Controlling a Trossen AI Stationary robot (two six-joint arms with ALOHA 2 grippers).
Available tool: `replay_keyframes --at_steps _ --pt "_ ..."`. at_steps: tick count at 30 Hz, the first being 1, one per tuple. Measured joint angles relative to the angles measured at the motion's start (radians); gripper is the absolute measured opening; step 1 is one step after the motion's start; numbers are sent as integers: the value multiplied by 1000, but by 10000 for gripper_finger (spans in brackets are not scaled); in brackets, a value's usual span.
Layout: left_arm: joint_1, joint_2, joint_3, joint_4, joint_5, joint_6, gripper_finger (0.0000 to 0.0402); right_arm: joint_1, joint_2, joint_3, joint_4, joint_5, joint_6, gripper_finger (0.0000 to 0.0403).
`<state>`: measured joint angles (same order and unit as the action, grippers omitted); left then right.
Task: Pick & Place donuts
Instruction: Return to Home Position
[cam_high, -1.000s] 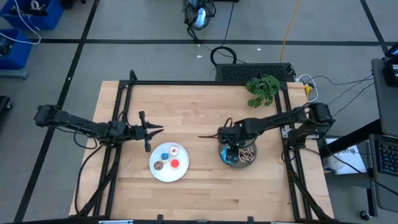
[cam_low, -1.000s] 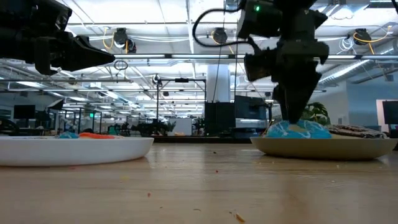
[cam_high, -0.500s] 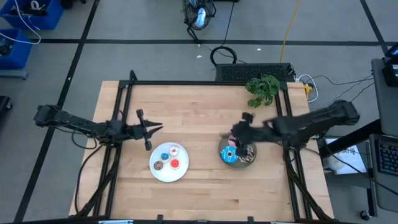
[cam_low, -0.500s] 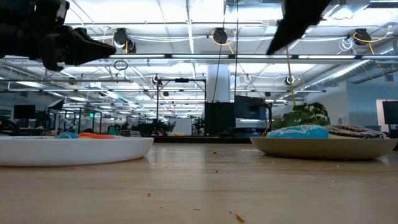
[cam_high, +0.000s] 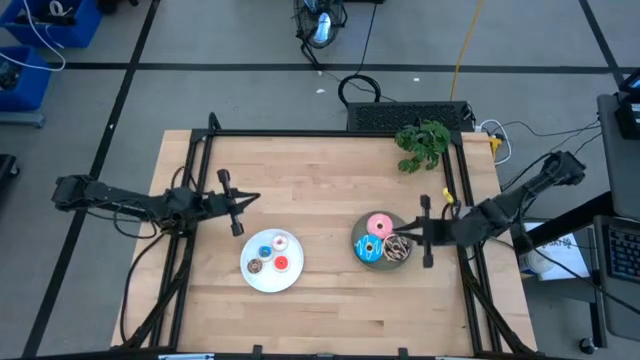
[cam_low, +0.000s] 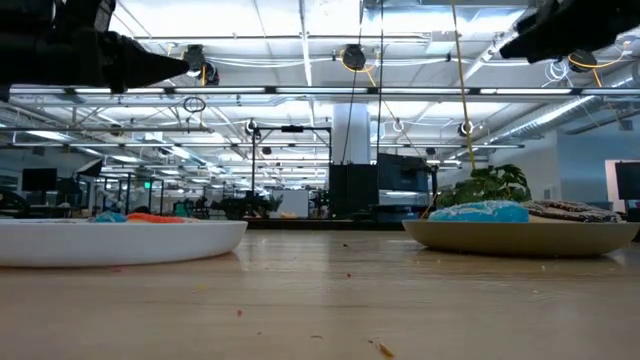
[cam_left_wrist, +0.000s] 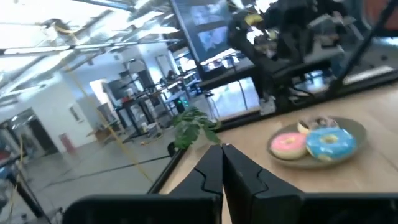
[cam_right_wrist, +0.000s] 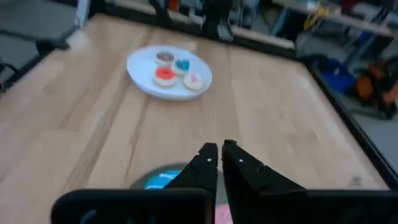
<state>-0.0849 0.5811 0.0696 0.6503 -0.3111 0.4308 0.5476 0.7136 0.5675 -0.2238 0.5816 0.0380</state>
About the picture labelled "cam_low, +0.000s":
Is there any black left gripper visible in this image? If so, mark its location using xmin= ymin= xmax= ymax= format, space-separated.
xmin=0 ymin=0 xmax=191 ymax=103

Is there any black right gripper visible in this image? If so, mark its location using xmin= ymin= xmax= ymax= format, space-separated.
xmin=499 ymin=0 xmax=640 ymax=64

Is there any small red donut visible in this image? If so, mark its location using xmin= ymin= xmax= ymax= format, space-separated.
xmin=126 ymin=212 xmax=187 ymax=225

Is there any small blue donut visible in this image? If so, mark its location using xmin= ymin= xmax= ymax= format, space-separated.
xmin=92 ymin=211 xmax=128 ymax=224

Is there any large chocolate donut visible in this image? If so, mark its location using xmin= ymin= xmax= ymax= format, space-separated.
xmin=521 ymin=199 xmax=624 ymax=224

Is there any large blue donut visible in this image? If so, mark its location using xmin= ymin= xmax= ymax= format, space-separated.
xmin=427 ymin=200 xmax=530 ymax=224

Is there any green leafy plant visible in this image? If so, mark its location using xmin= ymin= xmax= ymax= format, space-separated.
xmin=436 ymin=163 xmax=533 ymax=210

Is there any black computer monitor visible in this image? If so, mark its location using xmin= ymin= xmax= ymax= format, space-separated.
xmin=21 ymin=168 xmax=58 ymax=193
xmin=614 ymin=161 xmax=640 ymax=201

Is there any white round plate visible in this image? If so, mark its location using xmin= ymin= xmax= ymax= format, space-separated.
xmin=0 ymin=218 xmax=249 ymax=269

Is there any dark grey machine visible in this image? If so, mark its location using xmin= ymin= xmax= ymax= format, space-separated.
xmin=378 ymin=153 xmax=432 ymax=207

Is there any grey round plate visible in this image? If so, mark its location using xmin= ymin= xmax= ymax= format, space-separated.
xmin=402 ymin=219 xmax=640 ymax=259

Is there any white board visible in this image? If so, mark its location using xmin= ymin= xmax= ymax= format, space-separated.
xmin=271 ymin=189 xmax=310 ymax=219

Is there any white round column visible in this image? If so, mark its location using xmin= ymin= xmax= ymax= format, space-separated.
xmin=331 ymin=103 xmax=372 ymax=166

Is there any tall black cabinet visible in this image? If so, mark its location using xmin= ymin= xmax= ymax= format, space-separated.
xmin=328 ymin=163 xmax=380 ymax=220

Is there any black ceiling cable reel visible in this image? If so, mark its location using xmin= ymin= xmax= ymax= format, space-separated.
xmin=342 ymin=43 xmax=367 ymax=72
xmin=182 ymin=43 xmax=207 ymax=76
xmin=568 ymin=49 xmax=599 ymax=74

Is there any yellow hanging cable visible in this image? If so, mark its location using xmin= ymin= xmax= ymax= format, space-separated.
xmin=449 ymin=0 xmax=477 ymax=172

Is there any black distant rig frame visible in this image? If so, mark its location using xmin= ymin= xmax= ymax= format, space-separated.
xmin=251 ymin=124 xmax=333 ymax=201

